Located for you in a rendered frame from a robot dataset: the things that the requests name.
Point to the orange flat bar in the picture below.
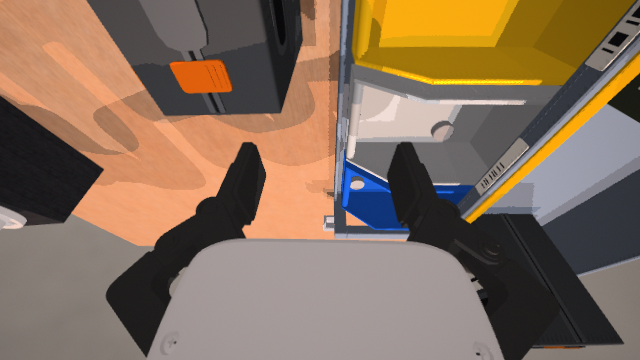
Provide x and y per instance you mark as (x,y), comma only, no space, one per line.
(629,71)

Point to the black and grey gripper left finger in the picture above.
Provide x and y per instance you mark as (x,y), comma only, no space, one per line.
(140,296)

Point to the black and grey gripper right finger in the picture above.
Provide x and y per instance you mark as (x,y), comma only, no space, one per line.
(519,307)

